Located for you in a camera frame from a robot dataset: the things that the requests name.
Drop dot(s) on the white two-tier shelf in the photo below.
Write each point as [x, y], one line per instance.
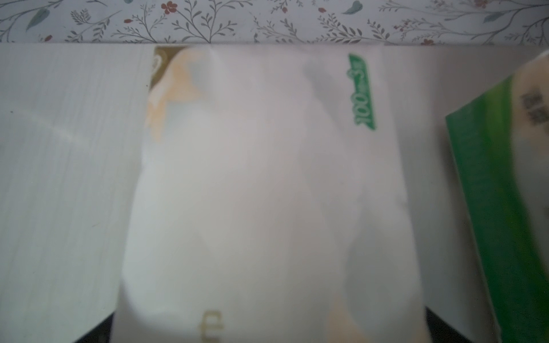
[72, 120]

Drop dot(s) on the white tissue pack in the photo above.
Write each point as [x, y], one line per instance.
[499, 143]
[271, 205]

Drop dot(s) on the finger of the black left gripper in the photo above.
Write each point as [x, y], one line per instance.
[440, 331]
[99, 334]

